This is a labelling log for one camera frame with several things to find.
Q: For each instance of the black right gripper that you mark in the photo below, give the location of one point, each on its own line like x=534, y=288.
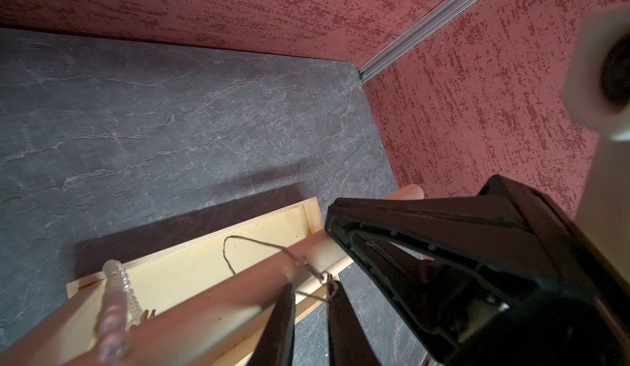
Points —
x=543, y=294

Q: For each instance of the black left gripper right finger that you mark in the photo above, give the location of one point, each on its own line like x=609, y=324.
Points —
x=347, y=342

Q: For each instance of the right aluminium corner post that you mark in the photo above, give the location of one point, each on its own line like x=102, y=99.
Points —
x=420, y=31

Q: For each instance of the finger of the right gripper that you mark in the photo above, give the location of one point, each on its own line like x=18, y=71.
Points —
x=450, y=268

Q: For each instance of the wooden jewelry display stand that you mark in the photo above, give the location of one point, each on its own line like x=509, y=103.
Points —
x=203, y=302

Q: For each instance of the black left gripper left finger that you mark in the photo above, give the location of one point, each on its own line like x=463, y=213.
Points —
x=276, y=345

